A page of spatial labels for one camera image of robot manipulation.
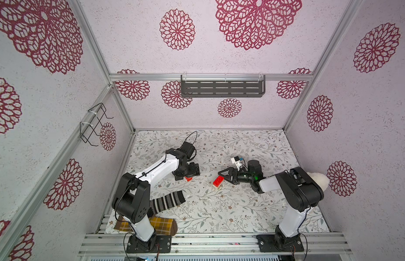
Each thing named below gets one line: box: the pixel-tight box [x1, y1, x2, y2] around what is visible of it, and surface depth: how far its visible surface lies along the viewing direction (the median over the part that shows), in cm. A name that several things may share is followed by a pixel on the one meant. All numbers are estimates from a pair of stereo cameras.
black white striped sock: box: [149, 190, 186, 215], surface depth 87 cm
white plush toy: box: [306, 171, 330, 192], surface depth 74 cm
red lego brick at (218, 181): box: [212, 175, 225, 188], surface depth 89 cm
